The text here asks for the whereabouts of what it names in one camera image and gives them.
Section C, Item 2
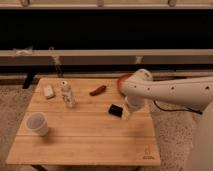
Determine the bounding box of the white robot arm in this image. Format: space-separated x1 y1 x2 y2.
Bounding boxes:
120 69 213 171

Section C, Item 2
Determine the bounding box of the white sponge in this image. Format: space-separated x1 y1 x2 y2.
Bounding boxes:
43 85 55 99

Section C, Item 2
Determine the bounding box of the black rectangular block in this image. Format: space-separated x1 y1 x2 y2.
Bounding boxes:
108 104 123 117

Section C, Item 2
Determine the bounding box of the orange bowl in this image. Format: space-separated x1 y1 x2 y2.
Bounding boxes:
117 74 132 96

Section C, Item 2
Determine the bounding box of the wooden table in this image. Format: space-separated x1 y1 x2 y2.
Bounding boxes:
7 78 161 166

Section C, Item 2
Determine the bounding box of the clear plastic bottle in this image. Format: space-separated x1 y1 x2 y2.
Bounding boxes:
61 81 76 108

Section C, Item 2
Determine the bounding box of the black cable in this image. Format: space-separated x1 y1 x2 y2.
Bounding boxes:
153 100 204 116

